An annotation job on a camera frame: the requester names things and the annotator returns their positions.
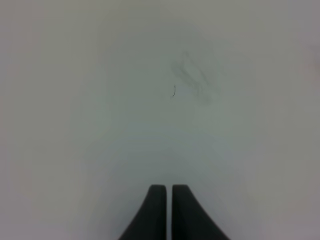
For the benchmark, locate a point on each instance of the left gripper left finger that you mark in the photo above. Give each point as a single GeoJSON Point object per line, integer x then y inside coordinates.
{"type": "Point", "coordinates": [150, 222]}

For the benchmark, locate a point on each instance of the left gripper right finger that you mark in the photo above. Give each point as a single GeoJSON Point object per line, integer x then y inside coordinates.
{"type": "Point", "coordinates": [189, 221]}

